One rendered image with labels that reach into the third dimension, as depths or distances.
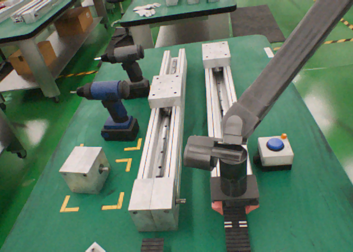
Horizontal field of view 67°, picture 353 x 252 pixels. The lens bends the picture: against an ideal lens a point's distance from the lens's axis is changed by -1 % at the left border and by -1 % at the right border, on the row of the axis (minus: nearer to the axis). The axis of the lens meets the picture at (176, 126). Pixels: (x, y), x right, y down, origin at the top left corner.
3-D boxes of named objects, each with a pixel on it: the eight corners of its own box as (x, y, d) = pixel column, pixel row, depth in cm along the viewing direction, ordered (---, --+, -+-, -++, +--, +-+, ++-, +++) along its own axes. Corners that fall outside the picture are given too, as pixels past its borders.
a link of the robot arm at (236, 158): (244, 162, 50) (250, 142, 54) (208, 156, 52) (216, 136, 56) (244, 186, 54) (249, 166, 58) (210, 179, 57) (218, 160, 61)
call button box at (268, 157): (291, 170, 74) (294, 153, 70) (255, 172, 76) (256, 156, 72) (284, 149, 81) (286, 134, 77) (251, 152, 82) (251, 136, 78)
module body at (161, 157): (179, 199, 73) (174, 179, 67) (143, 201, 74) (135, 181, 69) (187, 64, 134) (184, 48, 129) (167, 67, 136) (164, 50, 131)
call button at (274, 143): (284, 151, 73) (284, 146, 72) (268, 152, 73) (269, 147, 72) (280, 142, 76) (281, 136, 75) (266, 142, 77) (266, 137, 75)
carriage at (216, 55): (231, 71, 110) (230, 56, 106) (204, 75, 112) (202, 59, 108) (227, 55, 123) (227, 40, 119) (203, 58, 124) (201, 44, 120)
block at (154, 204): (187, 230, 65) (182, 207, 59) (138, 232, 67) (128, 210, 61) (188, 199, 72) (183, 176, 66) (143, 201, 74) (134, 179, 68)
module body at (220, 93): (251, 196, 70) (252, 174, 65) (213, 198, 71) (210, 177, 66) (226, 60, 132) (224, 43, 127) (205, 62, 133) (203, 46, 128)
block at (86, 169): (106, 194, 78) (95, 172, 72) (72, 192, 81) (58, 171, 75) (118, 169, 85) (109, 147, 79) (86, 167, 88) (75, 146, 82)
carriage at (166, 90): (182, 112, 94) (179, 95, 90) (152, 115, 95) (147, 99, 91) (184, 88, 106) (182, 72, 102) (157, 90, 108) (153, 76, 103)
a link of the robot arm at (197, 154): (245, 115, 50) (250, 120, 58) (186, 108, 54) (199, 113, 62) (235, 179, 50) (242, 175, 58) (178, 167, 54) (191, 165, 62)
